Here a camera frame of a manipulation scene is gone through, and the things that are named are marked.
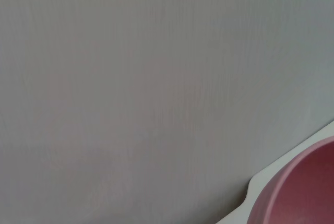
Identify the pink bowl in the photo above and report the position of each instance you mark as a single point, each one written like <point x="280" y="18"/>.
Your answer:
<point x="302" y="187"/>

